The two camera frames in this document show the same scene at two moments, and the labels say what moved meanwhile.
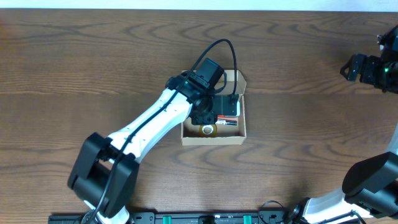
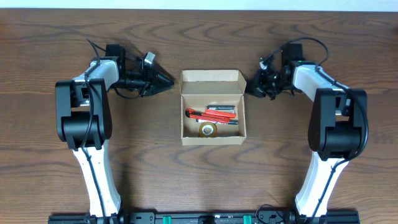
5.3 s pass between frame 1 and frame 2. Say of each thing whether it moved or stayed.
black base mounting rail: stayed
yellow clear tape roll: stayed
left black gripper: moved
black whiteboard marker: stayed
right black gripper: moved
